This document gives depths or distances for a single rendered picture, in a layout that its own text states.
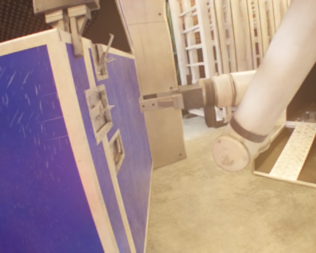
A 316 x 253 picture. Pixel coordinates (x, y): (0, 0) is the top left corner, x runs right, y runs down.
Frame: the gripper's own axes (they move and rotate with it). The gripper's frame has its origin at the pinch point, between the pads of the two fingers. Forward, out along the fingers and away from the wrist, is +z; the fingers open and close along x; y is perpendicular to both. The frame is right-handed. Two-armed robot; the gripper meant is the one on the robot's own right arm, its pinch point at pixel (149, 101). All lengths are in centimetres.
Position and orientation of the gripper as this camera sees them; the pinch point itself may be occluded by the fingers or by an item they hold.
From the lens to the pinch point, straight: 59.4
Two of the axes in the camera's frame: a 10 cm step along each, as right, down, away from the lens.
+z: -9.9, 1.5, 0.6
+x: -0.2, 2.7, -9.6
